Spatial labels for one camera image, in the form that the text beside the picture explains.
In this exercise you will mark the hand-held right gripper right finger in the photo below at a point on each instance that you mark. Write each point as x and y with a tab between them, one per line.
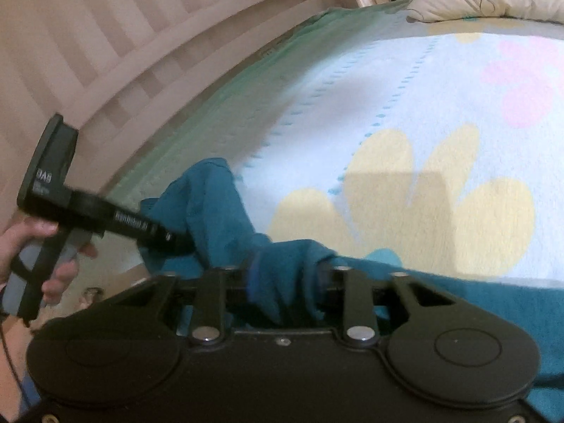
357	304

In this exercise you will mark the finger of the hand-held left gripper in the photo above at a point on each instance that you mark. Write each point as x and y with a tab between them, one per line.
169	240

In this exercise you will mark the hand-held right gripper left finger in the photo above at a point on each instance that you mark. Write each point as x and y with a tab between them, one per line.
211	299

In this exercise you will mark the teal pants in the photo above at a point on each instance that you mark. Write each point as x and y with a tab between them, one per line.
282	282

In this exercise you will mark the person's left hand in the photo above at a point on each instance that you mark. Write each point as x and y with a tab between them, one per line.
17	240

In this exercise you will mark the green bed sheet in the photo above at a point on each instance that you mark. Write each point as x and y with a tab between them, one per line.
211	110

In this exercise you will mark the person's blue clothing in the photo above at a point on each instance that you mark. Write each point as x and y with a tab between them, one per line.
27	390

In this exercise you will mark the floral fleece blanket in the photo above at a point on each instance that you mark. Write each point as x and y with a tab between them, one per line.
396	97

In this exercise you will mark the wooden bed frame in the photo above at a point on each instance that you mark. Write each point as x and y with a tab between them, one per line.
132	31

